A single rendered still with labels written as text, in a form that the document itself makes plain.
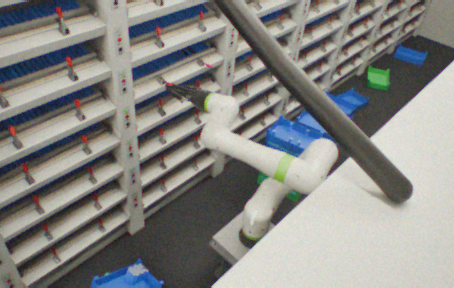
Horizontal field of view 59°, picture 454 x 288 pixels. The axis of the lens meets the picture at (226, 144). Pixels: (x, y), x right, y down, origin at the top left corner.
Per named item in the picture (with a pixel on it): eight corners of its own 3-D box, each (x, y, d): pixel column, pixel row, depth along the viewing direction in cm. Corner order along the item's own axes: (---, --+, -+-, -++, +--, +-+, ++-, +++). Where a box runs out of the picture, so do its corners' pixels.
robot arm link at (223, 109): (248, 104, 170) (234, 95, 161) (235, 131, 170) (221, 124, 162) (223, 95, 179) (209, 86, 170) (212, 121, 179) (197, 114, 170)
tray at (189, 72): (221, 63, 222) (227, 51, 215) (132, 105, 186) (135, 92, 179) (198, 40, 227) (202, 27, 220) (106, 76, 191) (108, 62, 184)
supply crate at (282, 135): (321, 141, 256) (324, 131, 250) (309, 158, 242) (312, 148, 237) (278, 123, 266) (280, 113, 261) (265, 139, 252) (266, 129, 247)
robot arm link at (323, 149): (280, 195, 208) (348, 147, 166) (267, 217, 197) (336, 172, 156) (261, 179, 207) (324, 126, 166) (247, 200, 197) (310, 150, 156)
